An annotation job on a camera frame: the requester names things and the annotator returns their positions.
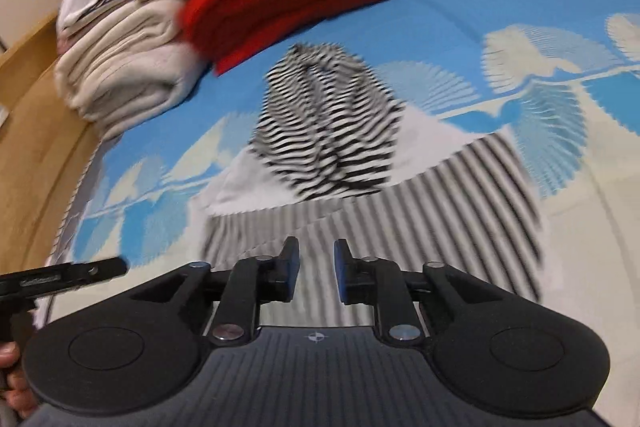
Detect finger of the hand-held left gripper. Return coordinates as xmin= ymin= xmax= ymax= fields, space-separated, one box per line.
xmin=0 ymin=256 xmax=127 ymax=304

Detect cream folded blanket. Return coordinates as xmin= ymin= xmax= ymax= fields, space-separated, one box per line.
xmin=53 ymin=0 xmax=207 ymax=142

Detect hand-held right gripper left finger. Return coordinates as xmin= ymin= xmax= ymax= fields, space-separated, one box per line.
xmin=125 ymin=236 xmax=301 ymax=349

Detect person's left hand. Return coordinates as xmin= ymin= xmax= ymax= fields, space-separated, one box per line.
xmin=0 ymin=341 xmax=45 ymax=421

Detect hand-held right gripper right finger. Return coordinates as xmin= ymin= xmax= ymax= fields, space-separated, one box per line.
xmin=333 ymin=238 xmax=507 ymax=349

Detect fine striped grey cloth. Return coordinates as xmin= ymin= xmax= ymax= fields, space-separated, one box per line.
xmin=200 ymin=131 xmax=547 ymax=325

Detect blue cream printed blanket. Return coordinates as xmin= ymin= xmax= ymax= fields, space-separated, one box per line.
xmin=47 ymin=0 xmax=640 ymax=350

